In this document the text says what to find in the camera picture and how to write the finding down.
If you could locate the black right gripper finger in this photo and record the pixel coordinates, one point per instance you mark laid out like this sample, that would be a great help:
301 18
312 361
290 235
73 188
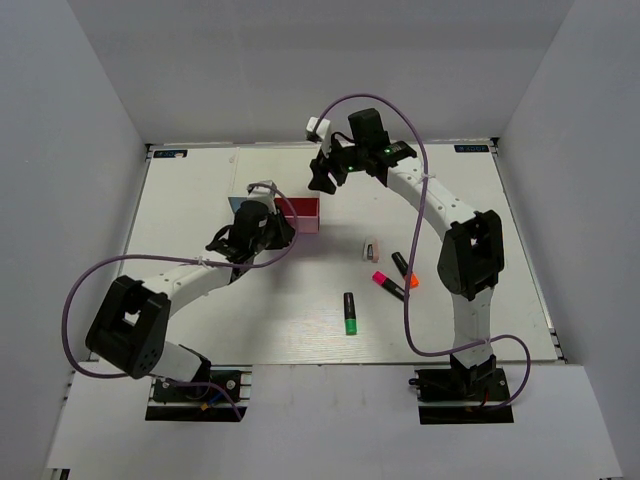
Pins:
320 181
334 181

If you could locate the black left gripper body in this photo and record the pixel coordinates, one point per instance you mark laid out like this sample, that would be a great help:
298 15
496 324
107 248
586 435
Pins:
276 235

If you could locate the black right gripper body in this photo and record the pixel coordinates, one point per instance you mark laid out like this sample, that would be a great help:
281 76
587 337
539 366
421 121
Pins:
346 159

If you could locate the pink drawer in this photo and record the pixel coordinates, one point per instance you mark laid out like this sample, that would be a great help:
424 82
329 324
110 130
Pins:
302 212

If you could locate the light blue drawer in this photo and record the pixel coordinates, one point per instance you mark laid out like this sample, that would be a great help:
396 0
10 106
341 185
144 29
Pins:
235 202

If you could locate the green highlighter black body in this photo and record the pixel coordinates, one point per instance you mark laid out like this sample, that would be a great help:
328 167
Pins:
350 319

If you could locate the orange highlighter black body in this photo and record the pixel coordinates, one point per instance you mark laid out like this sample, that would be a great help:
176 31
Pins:
402 266

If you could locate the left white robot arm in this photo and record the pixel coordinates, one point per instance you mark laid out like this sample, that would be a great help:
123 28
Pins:
130 327

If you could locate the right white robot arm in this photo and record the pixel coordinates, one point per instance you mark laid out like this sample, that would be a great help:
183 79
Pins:
472 254

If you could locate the white drawer organizer cabinet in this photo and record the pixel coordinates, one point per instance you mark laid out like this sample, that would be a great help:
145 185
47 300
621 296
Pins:
288 167

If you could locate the pink highlighter black body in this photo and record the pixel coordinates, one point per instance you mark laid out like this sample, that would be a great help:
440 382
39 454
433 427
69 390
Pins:
388 285

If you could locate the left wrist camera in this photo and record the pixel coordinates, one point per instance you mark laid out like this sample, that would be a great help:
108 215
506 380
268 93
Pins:
262 191

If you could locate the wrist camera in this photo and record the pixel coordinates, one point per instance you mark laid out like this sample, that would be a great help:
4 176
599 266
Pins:
320 131
262 191

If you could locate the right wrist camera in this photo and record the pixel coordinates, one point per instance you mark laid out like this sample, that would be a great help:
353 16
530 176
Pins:
320 131

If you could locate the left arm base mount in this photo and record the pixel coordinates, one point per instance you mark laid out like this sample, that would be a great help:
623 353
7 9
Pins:
225 401

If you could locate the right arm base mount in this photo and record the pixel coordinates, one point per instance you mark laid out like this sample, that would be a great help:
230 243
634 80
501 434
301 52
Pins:
441 403

